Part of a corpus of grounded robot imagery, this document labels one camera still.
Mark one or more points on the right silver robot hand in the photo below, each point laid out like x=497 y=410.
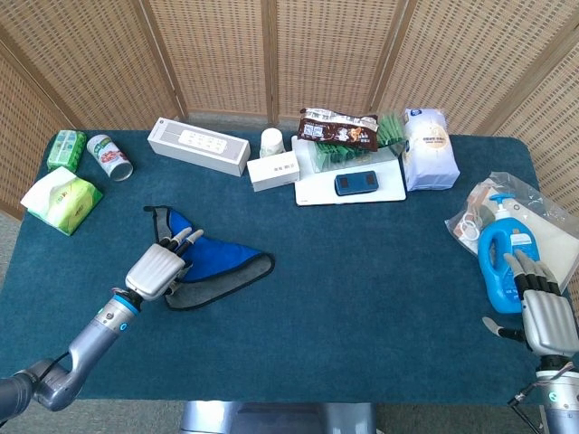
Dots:
x=540 y=321

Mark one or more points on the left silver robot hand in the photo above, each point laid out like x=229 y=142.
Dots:
x=156 y=269

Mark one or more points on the grey and blue cloth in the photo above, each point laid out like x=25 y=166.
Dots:
x=221 y=267

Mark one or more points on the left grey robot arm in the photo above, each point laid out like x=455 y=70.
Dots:
x=72 y=357

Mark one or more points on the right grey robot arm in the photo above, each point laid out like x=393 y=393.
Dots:
x=554 y=395

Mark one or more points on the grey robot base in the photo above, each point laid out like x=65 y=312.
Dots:
x=278 y=418

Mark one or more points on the blue detergent bottle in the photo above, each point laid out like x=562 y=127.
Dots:
x=497 y=267

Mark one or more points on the clear plastic zip bag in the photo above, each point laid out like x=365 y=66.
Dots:
x=538 y=217

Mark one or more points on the green tissue pack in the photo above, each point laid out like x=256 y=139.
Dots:
x=61 y=200

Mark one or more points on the white can with red print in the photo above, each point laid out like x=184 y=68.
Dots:
x=110 y=157

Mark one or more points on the white power strip box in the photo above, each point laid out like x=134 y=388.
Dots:
x=199 y=145

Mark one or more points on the green wet wipes pack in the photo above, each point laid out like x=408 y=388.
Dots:
x=66 y=149

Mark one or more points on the small white box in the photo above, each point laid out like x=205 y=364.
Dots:
x=273 y=171

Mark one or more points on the white paper cup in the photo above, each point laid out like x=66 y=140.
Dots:
x=272 y=142

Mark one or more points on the blue table mat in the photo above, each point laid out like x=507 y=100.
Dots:
x=339 y=294

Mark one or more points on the white rice bag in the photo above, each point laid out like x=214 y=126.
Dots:
x=429 y=151

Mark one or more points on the white flat board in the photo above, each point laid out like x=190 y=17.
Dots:
x=357 y=187

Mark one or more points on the blue rectangular case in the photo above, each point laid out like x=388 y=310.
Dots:
x=356 y=184

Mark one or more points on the green sachet bag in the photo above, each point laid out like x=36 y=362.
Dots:
x=353 y=151

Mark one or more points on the brown snack bag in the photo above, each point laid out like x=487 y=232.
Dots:
x=339 y=131

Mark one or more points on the woven bamboo folding screen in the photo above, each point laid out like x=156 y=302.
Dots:
x=289 y=59

